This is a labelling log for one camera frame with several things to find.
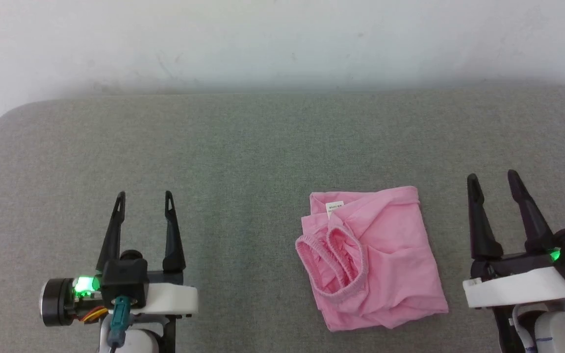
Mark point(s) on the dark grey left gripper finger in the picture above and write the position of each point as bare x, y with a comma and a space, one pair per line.
114, 235
172, 240

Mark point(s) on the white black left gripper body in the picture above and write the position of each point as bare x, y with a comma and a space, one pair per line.
174, 299

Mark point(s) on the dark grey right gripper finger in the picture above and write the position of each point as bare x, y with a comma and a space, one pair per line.
481, 225
532, 220

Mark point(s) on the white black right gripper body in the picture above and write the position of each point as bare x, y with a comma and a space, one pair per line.
513, 287

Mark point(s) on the pink garment with white label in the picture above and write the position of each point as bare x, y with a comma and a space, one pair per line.
395, 255

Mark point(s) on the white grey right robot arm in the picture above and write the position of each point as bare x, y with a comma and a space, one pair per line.
559, 333

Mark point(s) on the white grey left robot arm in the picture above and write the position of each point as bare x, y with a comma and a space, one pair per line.
138, 342

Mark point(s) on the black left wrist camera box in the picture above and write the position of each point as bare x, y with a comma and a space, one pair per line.
123, 282

